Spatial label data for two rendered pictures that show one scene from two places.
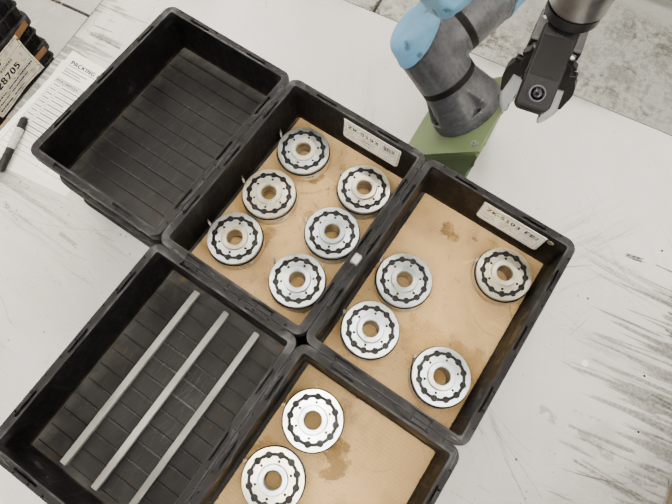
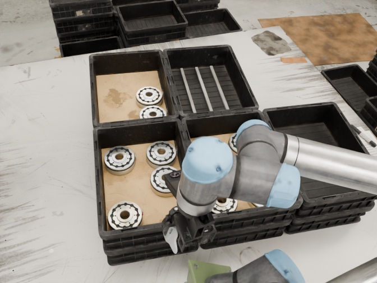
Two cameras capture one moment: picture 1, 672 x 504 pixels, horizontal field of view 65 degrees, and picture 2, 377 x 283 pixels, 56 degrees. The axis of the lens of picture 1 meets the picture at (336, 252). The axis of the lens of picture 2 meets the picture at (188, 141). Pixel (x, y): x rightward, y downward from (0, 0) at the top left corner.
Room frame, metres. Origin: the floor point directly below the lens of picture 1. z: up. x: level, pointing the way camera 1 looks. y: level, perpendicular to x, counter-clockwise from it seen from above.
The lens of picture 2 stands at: (0.75, -0.56, 1.84)
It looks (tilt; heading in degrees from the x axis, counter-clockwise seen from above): 50 degrees down; 133
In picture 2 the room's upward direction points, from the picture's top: 6 degrees clockwise
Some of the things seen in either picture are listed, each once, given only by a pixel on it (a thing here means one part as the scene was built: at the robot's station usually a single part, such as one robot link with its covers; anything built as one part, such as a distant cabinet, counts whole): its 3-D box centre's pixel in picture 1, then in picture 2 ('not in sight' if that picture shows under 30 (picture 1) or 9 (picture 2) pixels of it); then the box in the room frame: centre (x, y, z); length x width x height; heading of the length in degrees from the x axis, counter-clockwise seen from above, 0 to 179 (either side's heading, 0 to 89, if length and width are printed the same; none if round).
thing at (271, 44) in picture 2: not in sight; (270, 41); (-0.13, 0.97, 0.71); 0.22 x 0.19 x 0.01; 157
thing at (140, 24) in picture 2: not in sight; (152, 44); (-0.89, 0.74, 0.37); 0.40 x 0.30 x 0.45; 66
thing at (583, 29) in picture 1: (559, 36); (192, 217); (0.53, -0.29, 1.19); 0.09 x 0.08 x 0.12; 159
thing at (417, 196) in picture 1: (437, 299); (145, 180); (0.23, -0.18, 0.87); 0.40 x 0.30 x 0.11; 149
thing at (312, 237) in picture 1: (332, 232); not in sight; (0.34, 0.01, 0.86); 0.10 x 0.10 x 0.01
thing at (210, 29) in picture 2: not in sight; (205, 42); (-0.72, 1.10, 0.31); 0.40 x 0.30 x 0.34; 66
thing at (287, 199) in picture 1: (269, 193); not in sight; (0.42, 0.13, 0.86); 0.10 x 0.10 x 0.01
